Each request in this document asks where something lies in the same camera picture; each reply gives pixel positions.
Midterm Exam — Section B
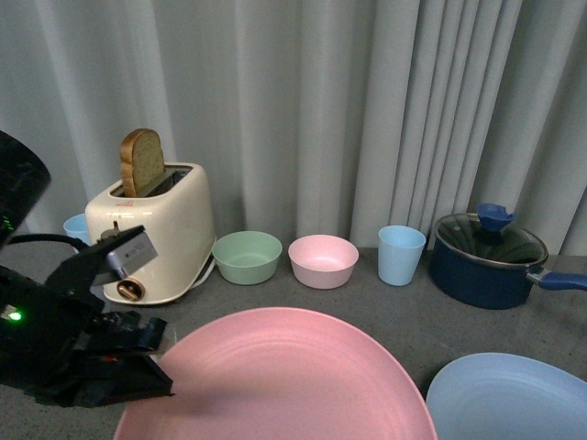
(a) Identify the dark blue saucepan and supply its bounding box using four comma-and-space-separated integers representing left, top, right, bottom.
429, 239, 586, 310

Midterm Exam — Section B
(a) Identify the black left camera cable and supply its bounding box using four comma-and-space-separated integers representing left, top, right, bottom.
8, 233, 95, 254

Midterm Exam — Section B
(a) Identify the glass pot lid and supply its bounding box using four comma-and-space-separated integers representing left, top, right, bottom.
433, 203, 548, 267

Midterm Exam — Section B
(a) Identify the light blue cup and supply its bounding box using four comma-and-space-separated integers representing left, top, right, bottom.
63, 214, 92, 246
378, 225, 426, 286

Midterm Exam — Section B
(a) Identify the toast slice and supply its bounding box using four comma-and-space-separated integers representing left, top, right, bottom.
119, 128, 165, 197

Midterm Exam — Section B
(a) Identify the pink bowl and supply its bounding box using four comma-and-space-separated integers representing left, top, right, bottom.
288, 235, 360, 290

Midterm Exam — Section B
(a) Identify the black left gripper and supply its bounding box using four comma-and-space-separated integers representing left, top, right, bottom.
1, 252, 173, 407

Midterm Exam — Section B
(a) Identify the light blue plate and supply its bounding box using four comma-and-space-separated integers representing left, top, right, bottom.
426, 353, 586, 439

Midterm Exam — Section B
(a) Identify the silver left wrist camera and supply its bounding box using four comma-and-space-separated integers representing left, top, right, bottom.
106, 225, 158, 280

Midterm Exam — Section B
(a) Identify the cream toaster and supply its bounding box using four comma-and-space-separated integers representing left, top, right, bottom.
85, 163, 216, 305

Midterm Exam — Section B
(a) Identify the white toaster cable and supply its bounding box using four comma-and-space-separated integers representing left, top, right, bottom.
185, 256, 217, 291

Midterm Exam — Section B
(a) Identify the green bowl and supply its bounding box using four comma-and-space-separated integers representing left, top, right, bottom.
212, 231, 282, 286

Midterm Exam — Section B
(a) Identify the pink plate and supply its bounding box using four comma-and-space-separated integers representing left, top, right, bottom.
116, 307, 437, 439

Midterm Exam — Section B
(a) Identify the grey curtain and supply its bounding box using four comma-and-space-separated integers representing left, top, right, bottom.
1, 1, 586, 256

